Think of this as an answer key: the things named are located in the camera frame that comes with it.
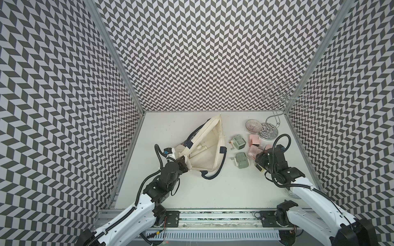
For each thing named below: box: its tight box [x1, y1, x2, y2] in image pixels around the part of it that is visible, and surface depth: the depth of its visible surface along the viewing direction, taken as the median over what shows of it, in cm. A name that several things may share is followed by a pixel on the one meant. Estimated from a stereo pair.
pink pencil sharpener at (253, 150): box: [247, 145, 264, 160], surface depth 94 cm
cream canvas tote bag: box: [174, 113, 227, 180], surface depth 86 cm
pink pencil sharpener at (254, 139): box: [248, 133, 261, 147], surface depth 98 cm
